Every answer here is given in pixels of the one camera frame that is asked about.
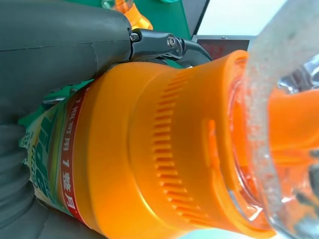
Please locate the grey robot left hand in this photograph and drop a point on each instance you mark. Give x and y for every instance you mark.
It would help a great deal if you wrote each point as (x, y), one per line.
(50, 43)

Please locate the green table mat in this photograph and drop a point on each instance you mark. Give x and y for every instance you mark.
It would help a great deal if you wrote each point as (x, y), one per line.
(167, 19)

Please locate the grey framed dark panel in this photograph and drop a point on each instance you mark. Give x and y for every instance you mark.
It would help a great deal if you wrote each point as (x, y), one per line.
(219, 47)

